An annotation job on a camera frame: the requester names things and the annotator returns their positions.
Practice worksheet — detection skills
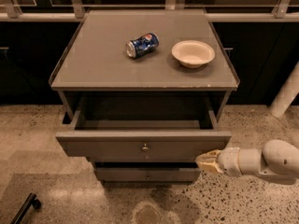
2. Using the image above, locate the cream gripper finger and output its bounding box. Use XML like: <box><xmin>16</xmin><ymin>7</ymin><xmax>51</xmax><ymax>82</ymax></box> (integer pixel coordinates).
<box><xmin>195</xmin><ymin>149</ymin><xmax>223</xmax><ymax>174</ymax></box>

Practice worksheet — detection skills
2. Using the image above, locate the grey top drawer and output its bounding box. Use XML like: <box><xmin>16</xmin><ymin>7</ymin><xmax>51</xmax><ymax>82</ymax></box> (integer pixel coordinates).
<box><xmin>56</xmin><ymin>91</ymin><xmax>231</xmax><ymax>162</ymax></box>

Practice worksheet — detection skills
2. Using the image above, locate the grey drawer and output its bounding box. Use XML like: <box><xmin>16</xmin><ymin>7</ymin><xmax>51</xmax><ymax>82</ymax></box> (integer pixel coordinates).
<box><xmin>94</xmin><ymin>162</ymin><xmax>200</xmax><ymax>183</ymax></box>
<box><xmin>56</xmin><ymin>91</ymin><xmax>231</xmax><ymax>162</ymax></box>

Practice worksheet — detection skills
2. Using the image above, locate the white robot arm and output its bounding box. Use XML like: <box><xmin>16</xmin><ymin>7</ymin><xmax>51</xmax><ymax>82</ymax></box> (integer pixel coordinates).
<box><xmin>195</xmin><ymin>63</ymin><xmax>299</xmax><ymax>185</ymax></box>

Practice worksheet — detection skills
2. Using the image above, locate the grey drawer cabinet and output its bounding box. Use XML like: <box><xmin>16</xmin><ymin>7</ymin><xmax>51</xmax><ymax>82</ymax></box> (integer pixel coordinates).
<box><xmin>49</xmin><ymin>8</ymin><xmax>240</xmax><ymax>185</ymax></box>

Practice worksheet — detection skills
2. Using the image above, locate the grey lower drawer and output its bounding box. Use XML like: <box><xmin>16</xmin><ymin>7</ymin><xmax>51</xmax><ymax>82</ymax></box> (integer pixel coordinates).
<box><xmin>94</xmin><ymin>162</ymin><xmax>200</xmax><ymax>183</ymax></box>

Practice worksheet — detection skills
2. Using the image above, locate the blue soda can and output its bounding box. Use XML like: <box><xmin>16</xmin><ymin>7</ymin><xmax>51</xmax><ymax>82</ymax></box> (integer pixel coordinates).
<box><xmin>126</xmin><ymin>33</ymin><xmax>159</xmax><ymax>59</ymax></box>

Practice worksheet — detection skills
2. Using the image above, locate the black wheeled base leg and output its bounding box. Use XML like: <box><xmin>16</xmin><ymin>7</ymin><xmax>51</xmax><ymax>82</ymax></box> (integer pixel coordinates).
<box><xmin>10</xmin><ymin>193</ymin><xmax>42</xmax><ymax>224</ymax></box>

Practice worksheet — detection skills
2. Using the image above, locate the metal railing frame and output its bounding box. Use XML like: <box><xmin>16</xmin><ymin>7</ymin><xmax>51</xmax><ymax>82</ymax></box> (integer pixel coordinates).
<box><xmin>0</xmin><ymin>0</ymin><xmax>299</xmax><ymax>22</ymax></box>

